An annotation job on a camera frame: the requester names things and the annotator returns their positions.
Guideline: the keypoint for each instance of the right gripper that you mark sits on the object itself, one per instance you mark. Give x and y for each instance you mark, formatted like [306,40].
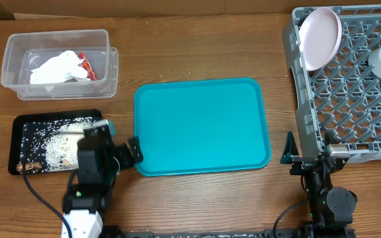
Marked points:
[302,163]

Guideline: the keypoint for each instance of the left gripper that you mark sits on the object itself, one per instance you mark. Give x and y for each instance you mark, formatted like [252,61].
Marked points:
[125,153]

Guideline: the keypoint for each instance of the red snack wrapper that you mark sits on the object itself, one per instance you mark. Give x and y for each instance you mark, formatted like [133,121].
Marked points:
[85,64]

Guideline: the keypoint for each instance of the white tissue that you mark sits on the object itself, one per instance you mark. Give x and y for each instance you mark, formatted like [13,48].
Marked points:
[59,69]

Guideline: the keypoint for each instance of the large white plate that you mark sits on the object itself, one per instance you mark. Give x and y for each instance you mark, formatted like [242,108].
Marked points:
[320,37]

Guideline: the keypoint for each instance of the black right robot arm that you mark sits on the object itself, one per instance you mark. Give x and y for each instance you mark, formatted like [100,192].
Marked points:
[331,208]

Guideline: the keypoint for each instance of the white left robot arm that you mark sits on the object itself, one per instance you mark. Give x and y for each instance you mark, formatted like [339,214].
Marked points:
[89,188]

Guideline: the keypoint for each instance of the grey dishwasher rack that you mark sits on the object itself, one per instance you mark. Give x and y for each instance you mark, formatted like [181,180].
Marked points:
[344,96]

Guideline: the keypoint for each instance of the black food waste tray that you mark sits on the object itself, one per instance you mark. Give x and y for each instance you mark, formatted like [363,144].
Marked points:
[30,131]

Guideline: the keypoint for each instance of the teal plastic tray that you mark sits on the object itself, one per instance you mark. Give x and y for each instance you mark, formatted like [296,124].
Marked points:
[206,126]

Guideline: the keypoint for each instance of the spilled rice pile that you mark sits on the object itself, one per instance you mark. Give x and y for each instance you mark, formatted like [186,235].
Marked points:
[61,146]

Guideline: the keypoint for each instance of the brown food scrap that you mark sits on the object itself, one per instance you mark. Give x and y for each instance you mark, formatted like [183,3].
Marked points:
[32,167]

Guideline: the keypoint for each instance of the clear plastic bin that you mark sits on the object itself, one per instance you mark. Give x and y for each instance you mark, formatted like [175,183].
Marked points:
[28,51]

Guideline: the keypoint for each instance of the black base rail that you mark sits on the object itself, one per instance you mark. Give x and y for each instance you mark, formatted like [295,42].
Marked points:
[267,233]

